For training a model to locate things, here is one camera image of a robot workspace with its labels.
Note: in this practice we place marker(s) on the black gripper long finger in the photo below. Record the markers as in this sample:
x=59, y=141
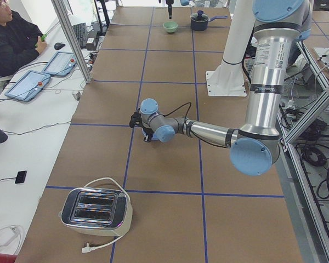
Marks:
x=169, y=6

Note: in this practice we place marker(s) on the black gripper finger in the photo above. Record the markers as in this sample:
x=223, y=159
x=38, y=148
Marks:
x=147, y=137

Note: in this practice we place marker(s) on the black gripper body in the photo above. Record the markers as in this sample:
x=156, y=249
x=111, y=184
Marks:
x=148, y=135
x=169, y=4

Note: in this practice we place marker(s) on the green ceramic bowl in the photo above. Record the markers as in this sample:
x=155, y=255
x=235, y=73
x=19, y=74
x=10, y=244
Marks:
x=170, y=26

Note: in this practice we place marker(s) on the blue saucepan with glass lid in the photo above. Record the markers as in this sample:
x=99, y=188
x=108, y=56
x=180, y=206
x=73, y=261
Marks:
x=199, y=20

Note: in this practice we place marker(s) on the black keyboard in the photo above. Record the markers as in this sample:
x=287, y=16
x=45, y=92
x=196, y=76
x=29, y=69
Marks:
x=80, y=31

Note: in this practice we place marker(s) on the upper blue teach pendant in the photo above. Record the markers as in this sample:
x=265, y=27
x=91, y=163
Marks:
x=61, y=64

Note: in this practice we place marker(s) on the blue teach pendant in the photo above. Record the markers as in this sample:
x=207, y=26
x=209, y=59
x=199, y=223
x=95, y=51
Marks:
x=28, y=86
x=61, y=64

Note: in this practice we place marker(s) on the white toaster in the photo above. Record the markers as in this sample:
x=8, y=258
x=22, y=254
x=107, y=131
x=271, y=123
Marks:
x=97, y=211

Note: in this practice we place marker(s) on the black computer mouse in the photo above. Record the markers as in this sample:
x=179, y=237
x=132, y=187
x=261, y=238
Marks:
x=59, y=45

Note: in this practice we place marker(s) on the lower blue teach pendant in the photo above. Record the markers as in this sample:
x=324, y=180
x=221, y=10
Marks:
x=28, y=86

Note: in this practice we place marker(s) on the small black box device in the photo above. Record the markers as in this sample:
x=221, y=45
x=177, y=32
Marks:
x=21, y=176

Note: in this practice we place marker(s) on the person in black jacket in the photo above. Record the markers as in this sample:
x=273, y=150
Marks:
x=20, y=41

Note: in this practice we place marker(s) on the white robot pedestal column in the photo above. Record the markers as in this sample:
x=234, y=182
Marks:
x=228, y=78

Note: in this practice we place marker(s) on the aluminium frame post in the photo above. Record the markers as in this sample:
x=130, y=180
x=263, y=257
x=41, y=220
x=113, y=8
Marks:
x=66, y=26

